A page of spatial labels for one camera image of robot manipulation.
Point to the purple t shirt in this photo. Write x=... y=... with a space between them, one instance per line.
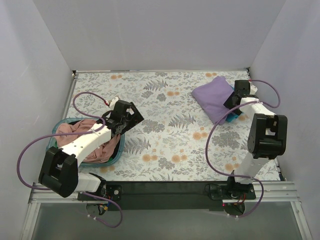
x=212 y=96

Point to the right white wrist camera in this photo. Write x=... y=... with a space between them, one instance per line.
x=253 y=88

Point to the aluminium frame rail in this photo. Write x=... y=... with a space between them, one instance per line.
x=265 y=191

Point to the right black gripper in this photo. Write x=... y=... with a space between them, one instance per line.
x=231 y=103

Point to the folded teal t shirt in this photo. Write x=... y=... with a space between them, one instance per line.
x=231 y=117

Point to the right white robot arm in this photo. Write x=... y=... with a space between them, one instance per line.
x=267 y=137

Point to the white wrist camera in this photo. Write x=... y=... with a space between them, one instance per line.
x=253 y=88
x=111 y=104

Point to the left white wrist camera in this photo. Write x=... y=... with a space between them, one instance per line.
x=111 y=104

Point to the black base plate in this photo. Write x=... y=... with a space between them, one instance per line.
x=174 y=195

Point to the floral tablecloth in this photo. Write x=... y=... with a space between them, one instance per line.
x=176 y=141

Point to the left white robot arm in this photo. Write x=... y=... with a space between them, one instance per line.
x=59 y=171

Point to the pink t shirt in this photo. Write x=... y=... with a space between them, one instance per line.
x=104 y=154

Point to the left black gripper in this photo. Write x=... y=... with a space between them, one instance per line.
x=128 y=114

